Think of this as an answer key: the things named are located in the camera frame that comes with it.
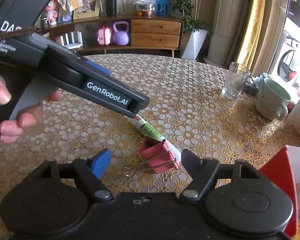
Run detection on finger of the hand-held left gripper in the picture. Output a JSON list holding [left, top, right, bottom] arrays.
[[126, 94, 150, 119], [85, 59, 112, 77]]

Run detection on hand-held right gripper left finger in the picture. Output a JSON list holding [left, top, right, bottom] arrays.
[[27, 149, 114, 201]]

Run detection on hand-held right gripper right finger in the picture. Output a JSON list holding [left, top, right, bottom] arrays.
[[180, 149, 265, 200]]

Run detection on white correction pen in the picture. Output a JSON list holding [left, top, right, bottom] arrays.
[[126, 114, 183, 167]]

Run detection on pink binder clip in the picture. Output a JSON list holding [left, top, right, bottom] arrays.
[[124, 136, 181, 178]]

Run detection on red cardboard box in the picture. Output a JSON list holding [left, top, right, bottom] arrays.
[[259, 145, 300, 238]]

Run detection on person's left hand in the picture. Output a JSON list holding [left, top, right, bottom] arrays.
[[0, 70, 63, 145]]

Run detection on white router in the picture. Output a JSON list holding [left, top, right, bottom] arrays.
[[60, 31, 83, 49]]

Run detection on pink toy suitcase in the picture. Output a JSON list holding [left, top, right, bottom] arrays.
[[97, 25, 112, 46]]

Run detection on purple kettlebell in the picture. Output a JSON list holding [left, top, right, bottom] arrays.
[[112, 21, 130, 46]]

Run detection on patterned lace tablecloth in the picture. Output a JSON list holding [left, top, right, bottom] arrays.
[[0, 54, 300, 205]]

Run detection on pink doll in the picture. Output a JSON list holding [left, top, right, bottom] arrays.
[[44, 5, 59, 28]]

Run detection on black speaker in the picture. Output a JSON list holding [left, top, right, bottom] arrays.
[[105, 0, 117, 17]]

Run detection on wooden sideboard cabinet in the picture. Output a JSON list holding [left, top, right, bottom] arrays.
[[35, 15, 183, 58]]

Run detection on plastic bag of fruit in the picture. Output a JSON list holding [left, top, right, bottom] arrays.
[[133, 0, 155, 17]]

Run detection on white planter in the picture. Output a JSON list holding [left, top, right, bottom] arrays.
[[181, 29, 208, 60]]

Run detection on clear drinking glass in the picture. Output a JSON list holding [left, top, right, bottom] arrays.
[[220, 62, 252, 101]]

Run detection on pale green cup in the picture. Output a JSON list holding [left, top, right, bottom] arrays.
[[255, 77, 292, 120]]

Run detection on green potted plant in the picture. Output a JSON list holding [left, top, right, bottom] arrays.
[[165, 0, 210, 33]]

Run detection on beige standing air conditioner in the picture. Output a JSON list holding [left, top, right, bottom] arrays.
[[204, 0, 244, 68]]

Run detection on yellow curtain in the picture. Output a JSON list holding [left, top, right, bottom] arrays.
[[234, 0, 267, 70]]

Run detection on white washing machine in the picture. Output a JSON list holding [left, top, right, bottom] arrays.
[[267, 30, 300, 88]]

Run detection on picture frame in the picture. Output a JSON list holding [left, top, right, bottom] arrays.
[[73, 0, 100, 20]]

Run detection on brown cord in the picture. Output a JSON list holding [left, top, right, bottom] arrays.
[[0, 26, 42, 42]]

